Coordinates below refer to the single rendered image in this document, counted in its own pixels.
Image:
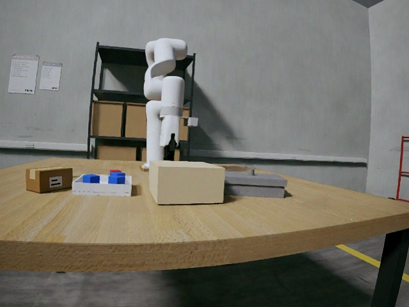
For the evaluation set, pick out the brown cardboard box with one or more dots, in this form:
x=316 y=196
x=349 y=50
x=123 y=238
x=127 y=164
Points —
x=47 y=179

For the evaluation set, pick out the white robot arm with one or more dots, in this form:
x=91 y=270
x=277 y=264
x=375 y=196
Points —
x=161 y=56

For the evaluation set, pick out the light wooden cabinet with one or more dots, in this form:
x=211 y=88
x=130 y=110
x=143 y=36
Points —
x=184 y=182

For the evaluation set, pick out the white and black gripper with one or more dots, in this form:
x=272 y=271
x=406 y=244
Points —
x=169 y=135

